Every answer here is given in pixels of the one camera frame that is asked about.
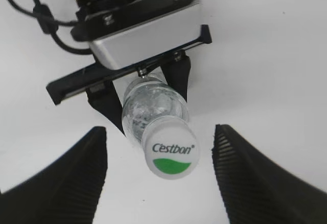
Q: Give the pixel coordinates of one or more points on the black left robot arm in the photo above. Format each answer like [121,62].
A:
[131,37]

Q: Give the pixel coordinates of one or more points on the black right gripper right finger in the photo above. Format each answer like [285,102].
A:
[255,189]

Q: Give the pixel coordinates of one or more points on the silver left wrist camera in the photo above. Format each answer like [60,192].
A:
[140,31]

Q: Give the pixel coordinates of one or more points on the white green bottle cap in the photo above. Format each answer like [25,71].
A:
[170,147]

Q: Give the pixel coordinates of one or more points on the clear Cestbon water bottle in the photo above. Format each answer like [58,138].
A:
[146,99]

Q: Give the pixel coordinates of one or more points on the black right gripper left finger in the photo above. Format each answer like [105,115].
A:
[66,191]

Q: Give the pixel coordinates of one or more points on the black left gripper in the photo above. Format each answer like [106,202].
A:
[96,80]

